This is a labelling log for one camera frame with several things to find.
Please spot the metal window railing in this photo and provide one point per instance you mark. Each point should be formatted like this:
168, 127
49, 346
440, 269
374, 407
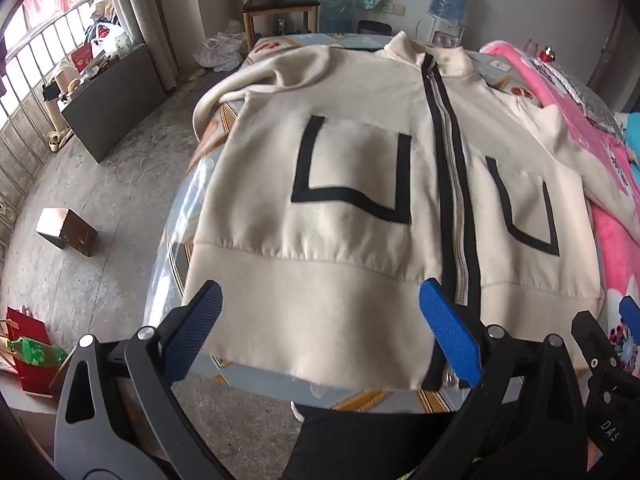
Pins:
25, 110

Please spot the white shopping bag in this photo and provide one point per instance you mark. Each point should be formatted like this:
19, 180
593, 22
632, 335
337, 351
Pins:
112, 40

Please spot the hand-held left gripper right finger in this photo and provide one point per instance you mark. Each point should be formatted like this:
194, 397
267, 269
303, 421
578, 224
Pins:
450, 320

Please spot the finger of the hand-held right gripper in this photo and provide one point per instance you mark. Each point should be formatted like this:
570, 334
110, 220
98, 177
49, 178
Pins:
597, 347
630, 320

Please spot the black bin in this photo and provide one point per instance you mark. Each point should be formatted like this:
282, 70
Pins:
375, 29

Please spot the wooden chair with dark seat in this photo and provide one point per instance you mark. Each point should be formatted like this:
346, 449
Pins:
280, 5

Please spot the small brown wooden box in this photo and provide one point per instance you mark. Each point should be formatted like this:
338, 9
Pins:
67, 232

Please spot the red gift bag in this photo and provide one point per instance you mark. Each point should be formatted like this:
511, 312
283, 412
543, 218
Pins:
30, 377

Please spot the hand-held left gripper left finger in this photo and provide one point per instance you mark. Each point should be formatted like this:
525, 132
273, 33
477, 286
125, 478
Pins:
200, 320

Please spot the red-capped jar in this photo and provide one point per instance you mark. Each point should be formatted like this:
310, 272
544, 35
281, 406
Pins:
548, 55

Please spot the beige wooden stand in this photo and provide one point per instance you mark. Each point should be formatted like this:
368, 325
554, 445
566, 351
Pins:
62, 77

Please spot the red box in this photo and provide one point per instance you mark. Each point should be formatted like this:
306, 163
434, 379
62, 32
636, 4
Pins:
82, 56

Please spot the green bottle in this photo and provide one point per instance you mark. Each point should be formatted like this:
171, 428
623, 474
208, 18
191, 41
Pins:
37, 352

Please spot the grey quilted pillow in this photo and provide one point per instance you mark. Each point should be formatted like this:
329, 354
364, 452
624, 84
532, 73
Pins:
595, 105

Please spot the blue pillow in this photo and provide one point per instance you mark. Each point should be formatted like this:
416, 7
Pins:
630, 135

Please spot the wall socket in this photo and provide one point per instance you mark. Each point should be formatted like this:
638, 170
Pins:
395, 9

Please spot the pink printed blanket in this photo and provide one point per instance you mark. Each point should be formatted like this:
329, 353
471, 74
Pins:
565, 105

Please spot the fruit print tablecloth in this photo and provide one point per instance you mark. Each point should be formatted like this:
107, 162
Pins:
170, 270

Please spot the grey curtain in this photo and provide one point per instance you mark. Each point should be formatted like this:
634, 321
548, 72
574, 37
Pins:
140, 20

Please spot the cream jacket with black trim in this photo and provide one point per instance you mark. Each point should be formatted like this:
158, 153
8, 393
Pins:
350, 185

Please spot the empty clear water jug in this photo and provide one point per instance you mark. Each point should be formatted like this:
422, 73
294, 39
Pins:
336, 15

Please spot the person's black pants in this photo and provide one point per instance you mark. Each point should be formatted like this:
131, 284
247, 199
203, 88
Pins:
370, 445

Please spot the dark grey cabinet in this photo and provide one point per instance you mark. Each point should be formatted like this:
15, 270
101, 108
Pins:
115, 105

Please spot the crumpled white plastic bag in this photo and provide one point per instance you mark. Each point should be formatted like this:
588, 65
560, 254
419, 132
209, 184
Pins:
217, 50

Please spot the white water dispenser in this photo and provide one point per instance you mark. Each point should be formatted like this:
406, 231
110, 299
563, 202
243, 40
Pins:
446, 34

